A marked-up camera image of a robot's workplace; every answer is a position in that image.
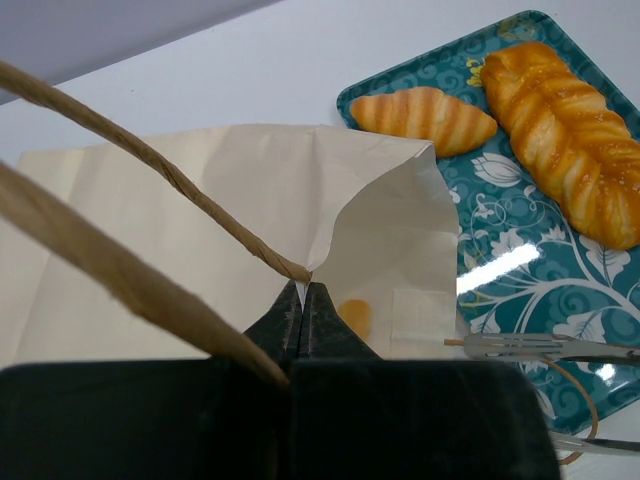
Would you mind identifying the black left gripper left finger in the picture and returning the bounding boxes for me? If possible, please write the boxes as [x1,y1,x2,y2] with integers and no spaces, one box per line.
[0,281,304,480]

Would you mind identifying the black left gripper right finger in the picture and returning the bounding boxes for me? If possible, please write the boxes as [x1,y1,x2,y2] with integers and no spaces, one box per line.
[294,283,560,479]

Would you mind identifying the metal serving tongs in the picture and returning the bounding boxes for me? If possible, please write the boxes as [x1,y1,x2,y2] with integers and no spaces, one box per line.
[444,333,639,456]

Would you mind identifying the beige paper bag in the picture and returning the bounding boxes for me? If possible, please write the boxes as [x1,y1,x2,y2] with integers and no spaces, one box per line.
[0,60,600,466]

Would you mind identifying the striped fake croissant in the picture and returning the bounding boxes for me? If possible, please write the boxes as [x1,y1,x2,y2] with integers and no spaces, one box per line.
[350,87,498,158]

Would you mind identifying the orange twisted fake bread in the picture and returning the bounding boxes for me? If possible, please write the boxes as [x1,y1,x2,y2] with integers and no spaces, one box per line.
[481,42,639,250]

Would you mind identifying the small round fake bread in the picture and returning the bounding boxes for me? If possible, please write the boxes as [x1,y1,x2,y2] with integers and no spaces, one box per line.
[337,299,373,341]

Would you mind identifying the teal floral tray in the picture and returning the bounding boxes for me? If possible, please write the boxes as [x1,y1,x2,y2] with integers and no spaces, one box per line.
[335,9,640,436]

